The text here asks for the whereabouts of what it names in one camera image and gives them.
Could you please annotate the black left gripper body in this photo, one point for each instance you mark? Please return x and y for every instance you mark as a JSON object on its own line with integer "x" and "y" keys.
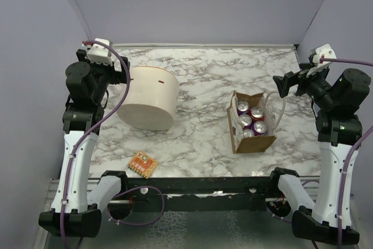
{"x": 105, "y": 74}

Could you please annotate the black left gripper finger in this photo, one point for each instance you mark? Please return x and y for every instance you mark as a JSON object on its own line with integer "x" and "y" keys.
{"x": 81, "y": 55}
{"x": 121, "y": 76}

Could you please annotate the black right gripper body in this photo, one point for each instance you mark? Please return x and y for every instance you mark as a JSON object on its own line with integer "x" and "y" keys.
{"x": 316, "y": 86}

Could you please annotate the purple soda can carried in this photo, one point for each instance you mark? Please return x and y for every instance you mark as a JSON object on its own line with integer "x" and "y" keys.
{"x": 243, "y": 107}

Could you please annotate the purple soda can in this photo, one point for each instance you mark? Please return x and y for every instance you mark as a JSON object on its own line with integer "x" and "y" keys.
{"x": 259, "y": 128}
{"x": 246, "y": 120}

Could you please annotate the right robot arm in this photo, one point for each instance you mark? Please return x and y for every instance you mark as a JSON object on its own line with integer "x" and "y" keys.
{"x": 340, "y": 133}

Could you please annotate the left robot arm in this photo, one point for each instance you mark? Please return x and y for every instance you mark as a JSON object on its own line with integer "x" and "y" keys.
{"x": 76, "y": 211}

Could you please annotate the white cylindrical bucket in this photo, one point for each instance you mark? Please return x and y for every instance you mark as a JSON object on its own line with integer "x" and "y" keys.
{"x": 152, "y": 99}

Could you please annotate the orange snack packet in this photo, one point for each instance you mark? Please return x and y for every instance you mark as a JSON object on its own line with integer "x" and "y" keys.
{"x": 143, "y": 164}

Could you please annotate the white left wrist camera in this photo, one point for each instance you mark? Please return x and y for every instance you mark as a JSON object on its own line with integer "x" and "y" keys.
{"x": 98, "y": 54}

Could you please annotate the aluminium frame rail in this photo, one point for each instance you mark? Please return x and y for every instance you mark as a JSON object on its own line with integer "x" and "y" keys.
{"x": 216, "y": 186}

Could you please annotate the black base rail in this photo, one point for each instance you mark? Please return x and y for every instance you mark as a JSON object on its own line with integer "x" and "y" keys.
{"x": 151, "y": 202}

